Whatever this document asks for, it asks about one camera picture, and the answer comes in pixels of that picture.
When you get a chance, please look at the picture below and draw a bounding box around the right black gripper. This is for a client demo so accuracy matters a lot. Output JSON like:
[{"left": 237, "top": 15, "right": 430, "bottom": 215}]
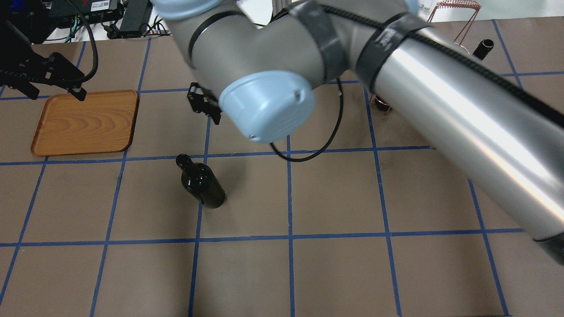
[{"left": 187, "top": 82, "right": 222, "bottom": 125}]

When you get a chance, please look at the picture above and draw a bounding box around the dark wine bottle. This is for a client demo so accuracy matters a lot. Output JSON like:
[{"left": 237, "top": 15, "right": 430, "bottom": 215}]
[
  {"left": 175, "top": 153, "right": 227, "bottom": 209},
  {"left": 472, "top": 39, "right": 495, "bottom": 61}
]

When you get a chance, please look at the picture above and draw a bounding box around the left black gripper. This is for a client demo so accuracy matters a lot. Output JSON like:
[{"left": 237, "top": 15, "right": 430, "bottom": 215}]
[{"left": 1, "top": 20, "right": 87, "bottom": 102}]

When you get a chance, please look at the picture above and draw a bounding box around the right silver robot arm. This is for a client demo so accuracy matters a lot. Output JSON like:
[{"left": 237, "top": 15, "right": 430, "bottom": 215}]
[{"left": 152, "top": 0, "right": 564, "bottom": 264}]

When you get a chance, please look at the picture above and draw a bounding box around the copper wire bottle basket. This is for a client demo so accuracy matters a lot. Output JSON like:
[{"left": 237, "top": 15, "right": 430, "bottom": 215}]
[{"left": 370, "top": 0, "right": 483, "bottom": 116}]

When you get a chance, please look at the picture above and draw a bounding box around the wooden tray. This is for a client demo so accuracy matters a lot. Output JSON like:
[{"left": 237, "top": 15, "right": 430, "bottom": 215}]
[{"left": 30, "top": 90, "right": 139, "bottom": 157}]

